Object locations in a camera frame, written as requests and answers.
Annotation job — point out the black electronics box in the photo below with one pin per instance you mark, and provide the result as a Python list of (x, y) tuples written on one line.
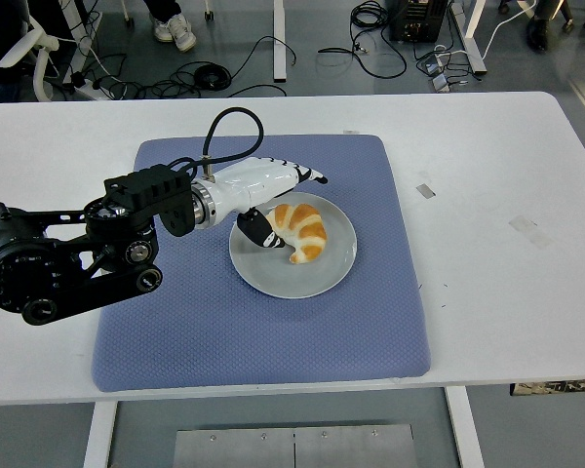
[(414, 19)]

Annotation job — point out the person's black shoe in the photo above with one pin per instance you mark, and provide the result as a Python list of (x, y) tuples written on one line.
[(537, 35)]

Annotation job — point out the white table leg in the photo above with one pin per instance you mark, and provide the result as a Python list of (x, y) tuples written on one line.
[(465, 434), (97, 439)]

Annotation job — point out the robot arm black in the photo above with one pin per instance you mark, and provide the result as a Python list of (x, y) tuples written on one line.
[(141, 190)]

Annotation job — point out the grey round plate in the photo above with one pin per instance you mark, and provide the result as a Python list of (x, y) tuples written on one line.
[(273, 273)]

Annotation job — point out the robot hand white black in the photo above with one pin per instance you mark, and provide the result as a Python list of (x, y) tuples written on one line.
[(244, 180)]

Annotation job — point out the white desk foot beam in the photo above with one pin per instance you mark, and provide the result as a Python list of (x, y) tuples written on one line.
[(474, 44), (279, 44)]

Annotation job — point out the white chair armrest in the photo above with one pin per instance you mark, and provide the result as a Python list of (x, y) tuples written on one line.
[(24, 46)]

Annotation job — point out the small grey tape strip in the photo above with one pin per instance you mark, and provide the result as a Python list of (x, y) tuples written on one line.
[(425, 191)]

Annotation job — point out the croissant bread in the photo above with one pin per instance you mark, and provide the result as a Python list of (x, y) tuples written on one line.
[(307, 229)]

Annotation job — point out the grey foot pedal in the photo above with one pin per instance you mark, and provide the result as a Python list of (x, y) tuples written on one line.
[(431, 65), (440, 84)]

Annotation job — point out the long grey tape patch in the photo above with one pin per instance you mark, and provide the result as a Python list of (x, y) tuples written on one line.
[(529, 230)]

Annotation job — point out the person's white shoe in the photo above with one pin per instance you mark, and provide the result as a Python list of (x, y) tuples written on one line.
[(162, 30), (183, 31)]

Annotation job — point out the blue quilted mat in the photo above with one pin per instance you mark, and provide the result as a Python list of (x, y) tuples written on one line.
[(224, 341)]

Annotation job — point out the patterned sticker under table edge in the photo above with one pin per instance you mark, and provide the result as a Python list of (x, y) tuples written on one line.
[(556, 387)]

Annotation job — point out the grey metal plate with screws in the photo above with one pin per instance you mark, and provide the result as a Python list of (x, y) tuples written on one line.
[(292, 448)]

